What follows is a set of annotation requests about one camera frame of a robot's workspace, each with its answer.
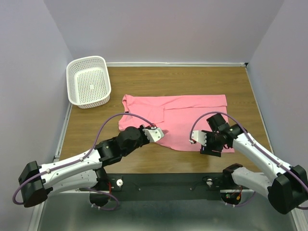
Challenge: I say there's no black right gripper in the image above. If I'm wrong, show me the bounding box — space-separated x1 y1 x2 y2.
200 128 223 157

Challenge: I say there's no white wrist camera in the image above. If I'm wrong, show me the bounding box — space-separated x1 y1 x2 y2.
142 127 165 143
190 130 207 146

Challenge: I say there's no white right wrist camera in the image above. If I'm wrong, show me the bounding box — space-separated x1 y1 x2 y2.
190 130 207 146

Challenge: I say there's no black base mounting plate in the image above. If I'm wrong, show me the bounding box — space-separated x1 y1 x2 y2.
94 173 245 205

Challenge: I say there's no white perforated plastic basket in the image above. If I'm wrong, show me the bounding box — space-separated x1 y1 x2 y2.
66 56 111 109

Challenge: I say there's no white table edge strip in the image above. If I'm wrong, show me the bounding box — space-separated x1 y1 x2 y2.
106 62 246 67

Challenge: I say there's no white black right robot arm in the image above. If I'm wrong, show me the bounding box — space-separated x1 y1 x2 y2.
190 111 308 214

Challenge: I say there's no pink t-shirt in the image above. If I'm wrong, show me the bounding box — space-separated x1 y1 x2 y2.
118 94 227 152

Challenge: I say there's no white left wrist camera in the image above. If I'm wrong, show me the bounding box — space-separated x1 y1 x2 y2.
142 127 165 143

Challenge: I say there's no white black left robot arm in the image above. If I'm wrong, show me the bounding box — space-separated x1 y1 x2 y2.
17 125 168 207

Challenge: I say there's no aluminium left side rail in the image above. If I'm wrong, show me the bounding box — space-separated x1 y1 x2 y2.
53 103 72 162

